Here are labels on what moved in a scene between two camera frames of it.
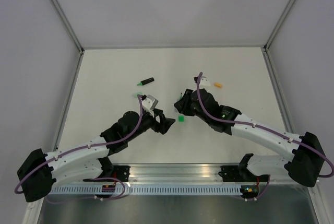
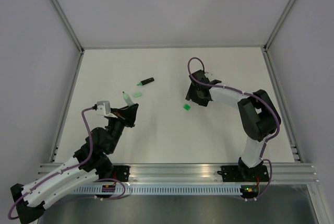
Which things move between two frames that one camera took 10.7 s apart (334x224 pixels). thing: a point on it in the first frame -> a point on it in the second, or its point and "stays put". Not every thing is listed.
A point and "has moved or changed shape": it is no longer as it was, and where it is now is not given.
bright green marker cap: (181, 118) has moved or changed shape
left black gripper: (165, 124) -> (126, 115)
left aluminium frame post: (58, 7) stays put
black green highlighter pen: (145, 81) stays put
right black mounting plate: (237, 174) stays put
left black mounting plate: (121, 173) stays put
